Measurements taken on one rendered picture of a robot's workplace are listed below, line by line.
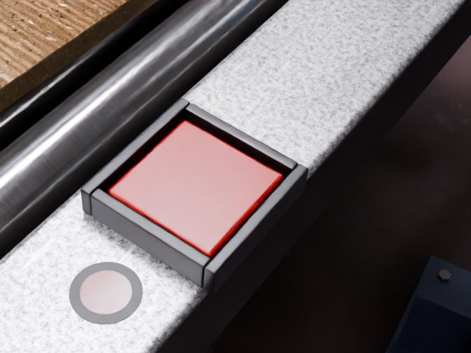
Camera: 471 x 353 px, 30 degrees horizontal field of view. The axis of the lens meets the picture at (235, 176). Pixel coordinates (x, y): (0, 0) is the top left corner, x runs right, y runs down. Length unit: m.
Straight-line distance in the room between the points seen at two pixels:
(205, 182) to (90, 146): 0.07
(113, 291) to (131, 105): 0.12
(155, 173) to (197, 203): 0.03
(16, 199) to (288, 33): 0.19
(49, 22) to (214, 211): 0.15
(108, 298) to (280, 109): 0.14
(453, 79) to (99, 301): 1.58
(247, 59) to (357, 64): 0.06
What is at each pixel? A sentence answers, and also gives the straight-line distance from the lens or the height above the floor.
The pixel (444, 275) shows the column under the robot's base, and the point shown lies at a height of 0.02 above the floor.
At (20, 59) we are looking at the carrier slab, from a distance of 0.46.
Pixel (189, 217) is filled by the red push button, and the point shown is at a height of 0.93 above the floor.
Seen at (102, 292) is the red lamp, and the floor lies 0.92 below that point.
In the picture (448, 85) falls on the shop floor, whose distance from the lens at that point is 1.89.
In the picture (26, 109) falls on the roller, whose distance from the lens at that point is 0.47.
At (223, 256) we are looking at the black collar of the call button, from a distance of 0.38.
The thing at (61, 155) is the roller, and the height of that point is 0.92.
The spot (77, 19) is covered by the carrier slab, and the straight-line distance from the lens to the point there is 0.48.
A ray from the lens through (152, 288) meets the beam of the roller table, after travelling 0.39.
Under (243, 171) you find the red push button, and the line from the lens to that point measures 0.41.
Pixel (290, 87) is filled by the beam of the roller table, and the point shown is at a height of 0.92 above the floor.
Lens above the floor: 1.24
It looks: 50 degrees down
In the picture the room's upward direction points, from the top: 6 degrees clockwise
